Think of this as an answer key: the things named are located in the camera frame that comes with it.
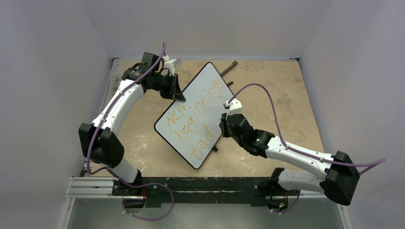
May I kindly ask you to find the aluminium frame rail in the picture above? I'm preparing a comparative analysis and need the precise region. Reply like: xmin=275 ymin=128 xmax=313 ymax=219
xmin=65 ymin=177 xmax=325 ymax=202

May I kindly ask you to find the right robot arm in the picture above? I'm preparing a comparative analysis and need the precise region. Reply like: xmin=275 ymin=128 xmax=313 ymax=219
xmin=219 ymin=113 xmax=361 ymax=206

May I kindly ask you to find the clear plastic screw box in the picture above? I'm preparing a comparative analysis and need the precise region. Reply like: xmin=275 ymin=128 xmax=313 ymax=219
xmin=109 ymin=74 xmax=122 ymax=94

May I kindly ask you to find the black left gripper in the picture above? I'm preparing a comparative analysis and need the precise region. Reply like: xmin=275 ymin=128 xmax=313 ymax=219
xmin=149 ymin=73 xmax=184 ymax=102

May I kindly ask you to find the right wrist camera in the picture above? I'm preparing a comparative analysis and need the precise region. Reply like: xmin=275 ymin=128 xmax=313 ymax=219
xmin=224 ymin=98 xmax=243 ymax=115

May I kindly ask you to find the black metal crank handle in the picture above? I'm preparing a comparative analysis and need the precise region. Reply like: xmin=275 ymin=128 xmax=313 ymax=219
xmin=220 ymin=61 xmax=238 ymax=78

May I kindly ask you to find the white whiteboard black frame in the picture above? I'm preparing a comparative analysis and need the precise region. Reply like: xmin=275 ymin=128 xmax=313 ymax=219
xmin=154 ymin=62 xmax=234 ymax=169

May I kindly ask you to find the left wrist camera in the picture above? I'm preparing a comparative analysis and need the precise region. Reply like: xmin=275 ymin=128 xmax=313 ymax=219
xmin=162 ymin=55 xmax=181 ymax=76

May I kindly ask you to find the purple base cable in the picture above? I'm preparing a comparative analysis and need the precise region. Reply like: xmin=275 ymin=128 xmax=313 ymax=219
xmin=122 ymin=182 xmax=175 ymax=221

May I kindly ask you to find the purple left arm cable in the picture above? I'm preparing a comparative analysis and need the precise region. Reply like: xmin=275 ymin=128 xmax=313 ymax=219
xmin=86 ymin=42 xmax=167 ymax=188

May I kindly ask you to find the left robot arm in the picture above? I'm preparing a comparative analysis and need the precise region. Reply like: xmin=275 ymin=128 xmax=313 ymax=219
xmin=78 ymin=52 xmax=186 ymax=195

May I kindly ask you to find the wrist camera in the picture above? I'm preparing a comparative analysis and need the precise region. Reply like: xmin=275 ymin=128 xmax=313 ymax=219
xmin=224 ymin=98 xmax=243 ymax=115
xmin=162 ymin=55 xmax=181 ymax=76

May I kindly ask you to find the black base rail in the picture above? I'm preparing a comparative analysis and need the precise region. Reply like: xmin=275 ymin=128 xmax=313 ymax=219
xmin=112 ymin=177 xmax=298 ymax=208

